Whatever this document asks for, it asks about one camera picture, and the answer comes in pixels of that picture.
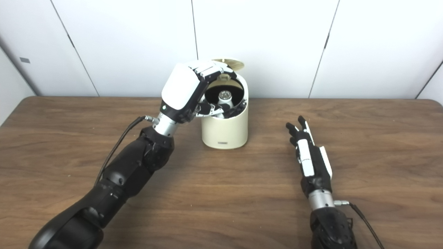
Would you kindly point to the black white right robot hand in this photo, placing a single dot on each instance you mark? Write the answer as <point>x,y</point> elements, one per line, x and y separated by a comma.
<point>315,169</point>

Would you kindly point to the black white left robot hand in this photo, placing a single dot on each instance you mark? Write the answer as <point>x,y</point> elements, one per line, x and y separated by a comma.
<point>181,86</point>

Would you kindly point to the small white plastic bottle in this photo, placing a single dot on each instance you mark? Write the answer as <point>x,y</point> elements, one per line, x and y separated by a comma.
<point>225,98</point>

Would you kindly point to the cream-colored bin with round lid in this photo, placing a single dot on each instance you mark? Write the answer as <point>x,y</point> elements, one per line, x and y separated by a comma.
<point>225,131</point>

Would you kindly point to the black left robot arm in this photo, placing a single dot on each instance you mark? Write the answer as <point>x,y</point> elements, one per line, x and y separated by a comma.
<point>128,173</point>

